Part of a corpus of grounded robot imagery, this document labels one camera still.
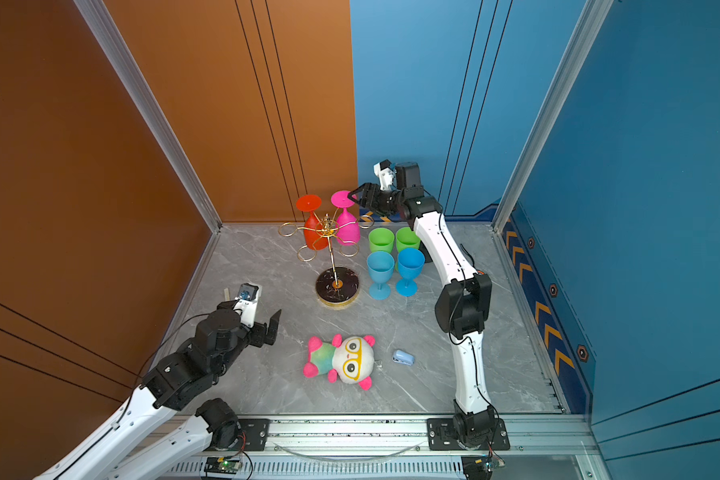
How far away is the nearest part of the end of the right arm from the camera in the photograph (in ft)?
2.53

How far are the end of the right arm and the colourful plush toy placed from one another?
0.38 m

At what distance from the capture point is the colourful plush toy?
789mm
